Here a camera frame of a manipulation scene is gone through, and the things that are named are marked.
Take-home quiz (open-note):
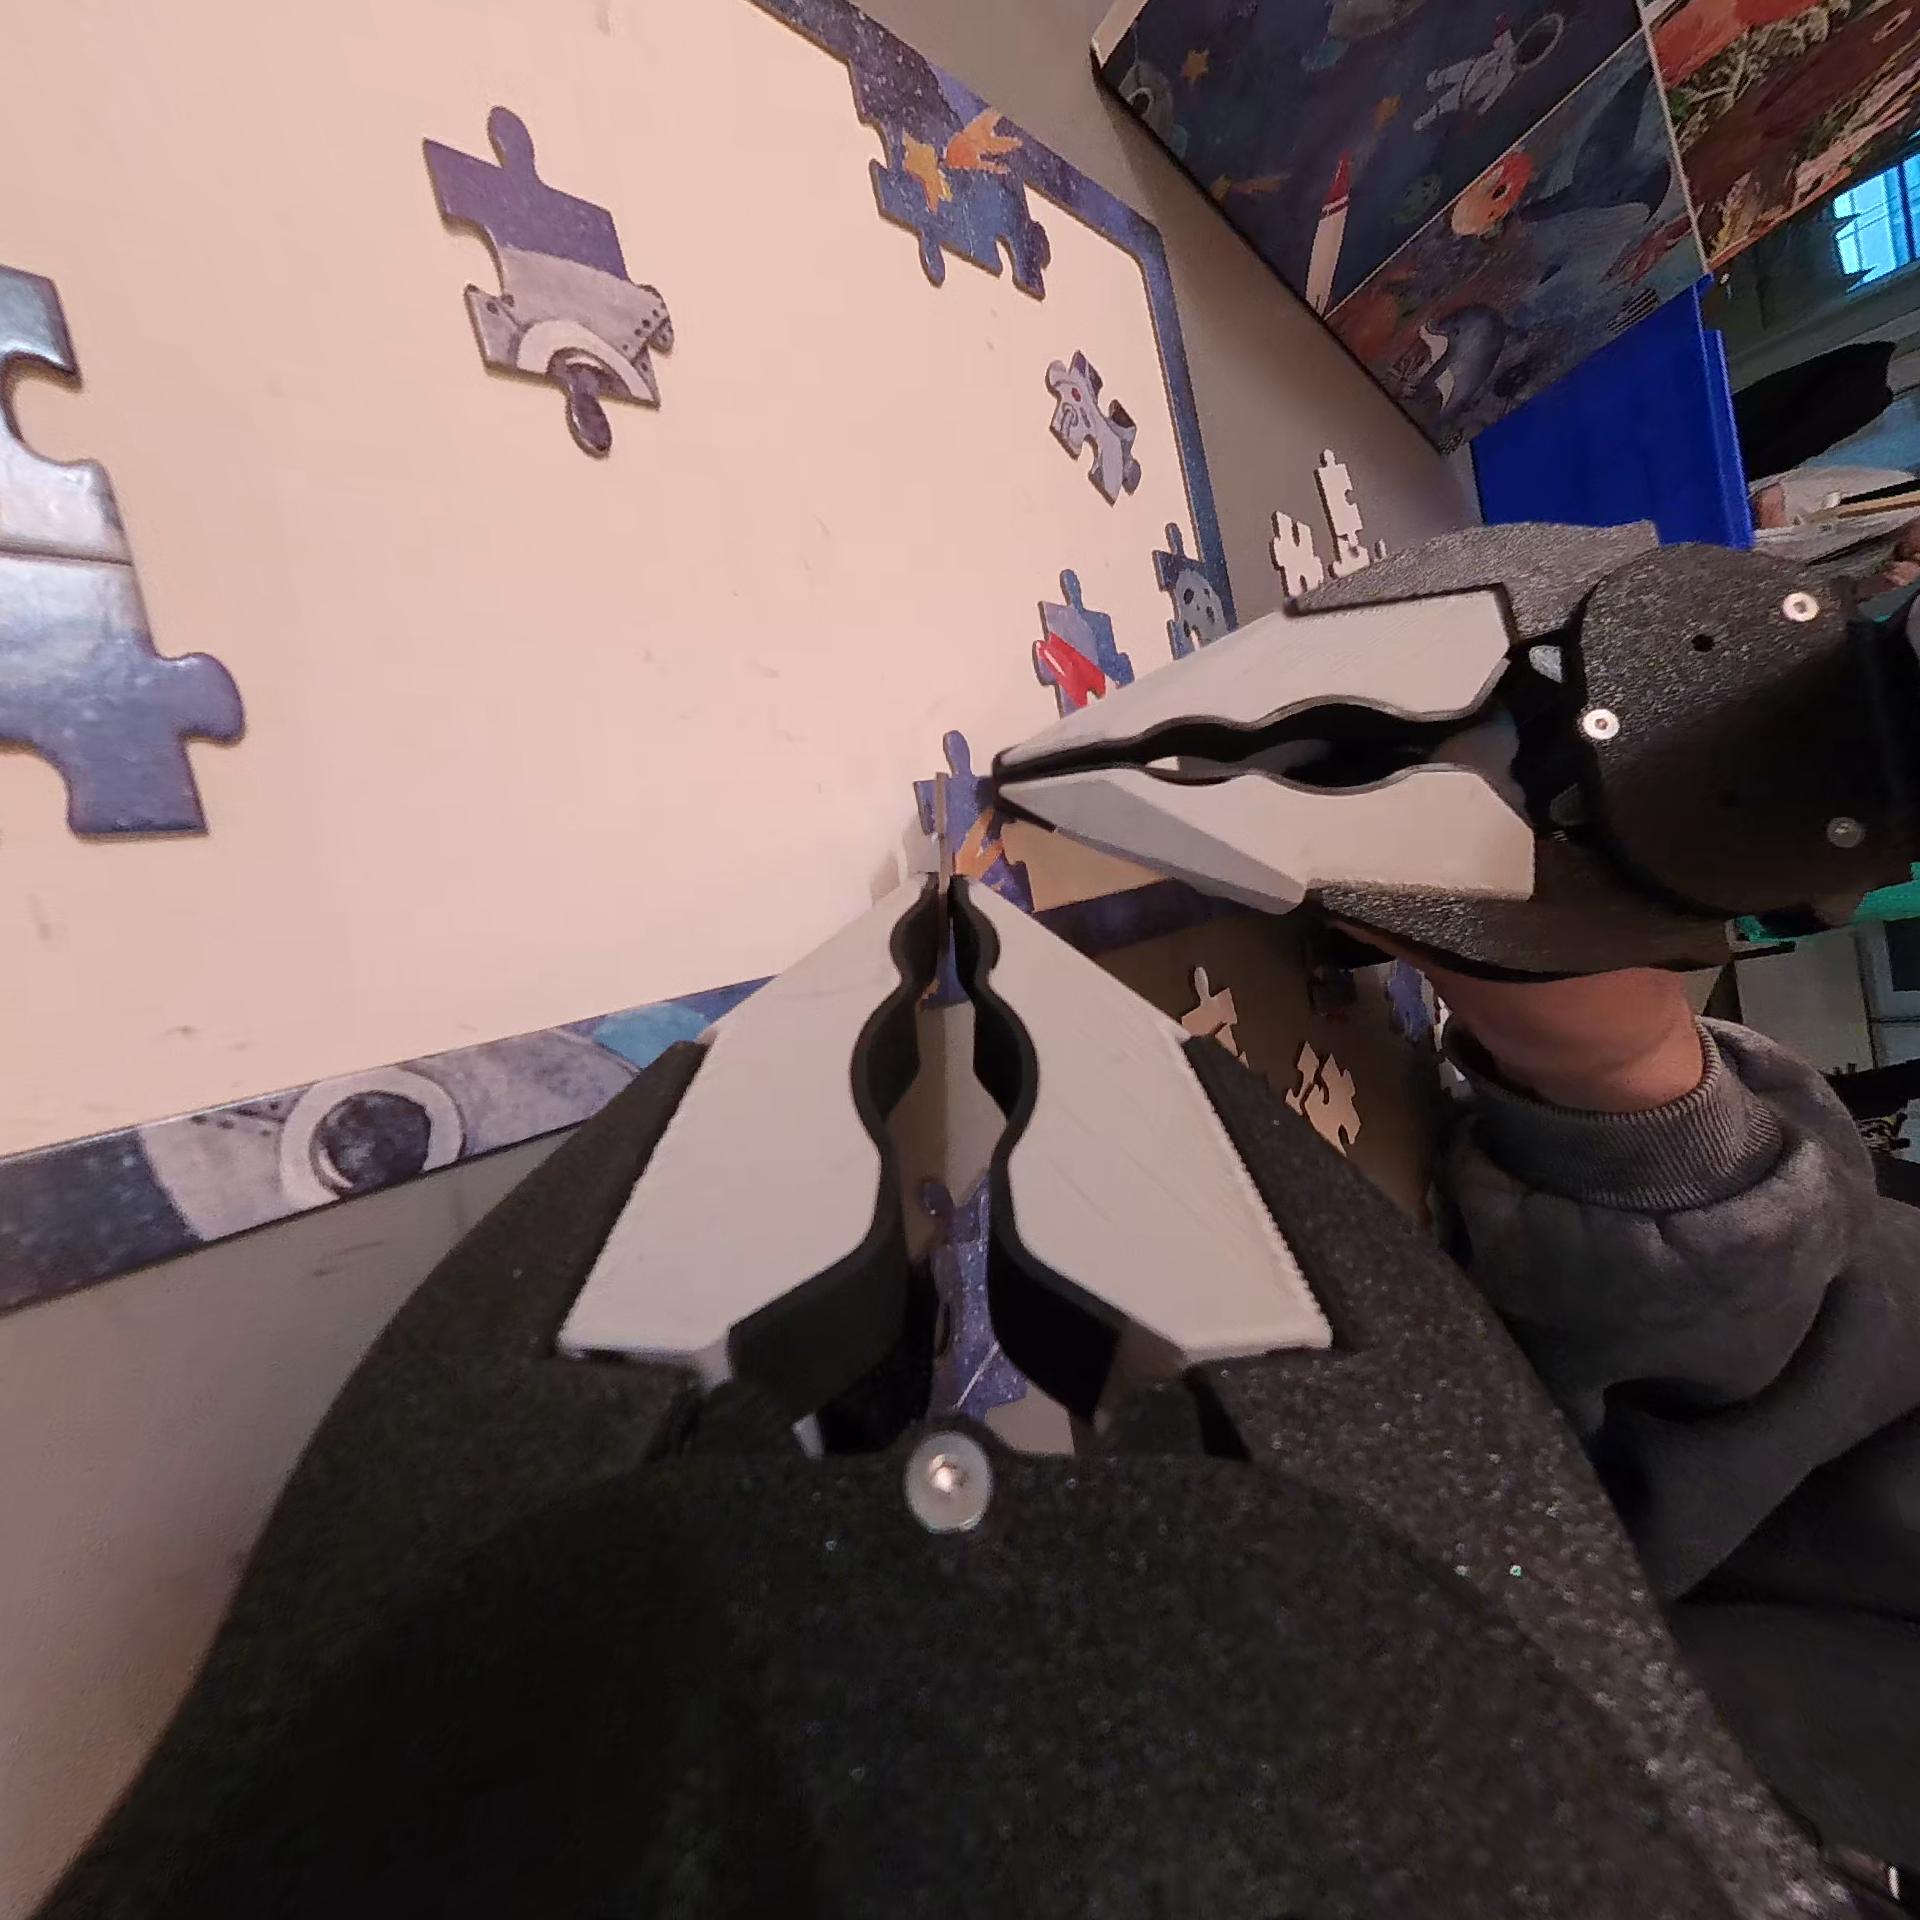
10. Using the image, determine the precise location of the blue orange star puzzle piece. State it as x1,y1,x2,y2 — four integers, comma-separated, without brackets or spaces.
915,732,1037,918

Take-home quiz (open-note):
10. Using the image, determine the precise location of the person's right forearm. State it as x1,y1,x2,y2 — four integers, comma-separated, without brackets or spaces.
1431,1017,1920,1614

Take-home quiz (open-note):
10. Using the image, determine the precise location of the alien face puzzle piece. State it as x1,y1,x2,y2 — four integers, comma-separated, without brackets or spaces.
1151,521,1238,664

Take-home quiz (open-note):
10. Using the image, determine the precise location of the grey desk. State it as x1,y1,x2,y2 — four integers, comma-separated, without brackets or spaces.
0,0,1502,1920

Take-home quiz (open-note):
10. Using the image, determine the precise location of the large window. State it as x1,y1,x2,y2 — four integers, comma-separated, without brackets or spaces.
1831,152,1920,280

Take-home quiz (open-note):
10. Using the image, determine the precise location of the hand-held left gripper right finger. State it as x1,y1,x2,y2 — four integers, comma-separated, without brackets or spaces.
948,878,1336,1426

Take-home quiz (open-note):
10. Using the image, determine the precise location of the blue plastic bin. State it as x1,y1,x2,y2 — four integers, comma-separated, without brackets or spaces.
1470,276,1757,550

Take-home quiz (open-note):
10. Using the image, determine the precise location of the small grey robot puzzle piece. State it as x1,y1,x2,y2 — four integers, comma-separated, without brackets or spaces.
1044,352,1144,506

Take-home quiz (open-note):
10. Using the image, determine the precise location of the orange comet puzzle piece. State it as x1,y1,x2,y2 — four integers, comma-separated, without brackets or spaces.
847,75,1056,303

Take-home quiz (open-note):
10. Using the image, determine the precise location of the illustrated puzzle box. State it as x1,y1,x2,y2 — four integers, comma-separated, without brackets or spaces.
1094,0,1920,452

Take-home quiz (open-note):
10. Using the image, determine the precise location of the red white rocket puzzle piece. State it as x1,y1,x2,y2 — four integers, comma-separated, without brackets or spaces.
1036,569,1134,720

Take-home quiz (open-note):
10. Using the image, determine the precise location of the purple grey banded puzzle piece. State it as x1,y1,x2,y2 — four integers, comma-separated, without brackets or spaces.
423,107,676,460

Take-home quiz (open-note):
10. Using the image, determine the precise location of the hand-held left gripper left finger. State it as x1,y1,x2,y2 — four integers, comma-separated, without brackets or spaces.
557,878,943,1420

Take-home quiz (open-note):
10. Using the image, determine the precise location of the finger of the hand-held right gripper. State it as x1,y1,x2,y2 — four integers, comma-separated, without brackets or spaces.
993,585,1517,785
991,756,1543,918

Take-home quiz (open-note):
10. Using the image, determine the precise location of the blue space puzzle tray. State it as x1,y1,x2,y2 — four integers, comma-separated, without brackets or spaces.
0,0,1248,1314

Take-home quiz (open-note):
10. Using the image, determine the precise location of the person's right hand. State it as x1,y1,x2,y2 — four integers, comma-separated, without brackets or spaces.
1324,920,1713,1114

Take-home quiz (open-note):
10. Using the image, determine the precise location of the pile of puzzle pieces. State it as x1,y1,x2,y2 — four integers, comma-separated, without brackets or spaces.
1176,449,1449,1161

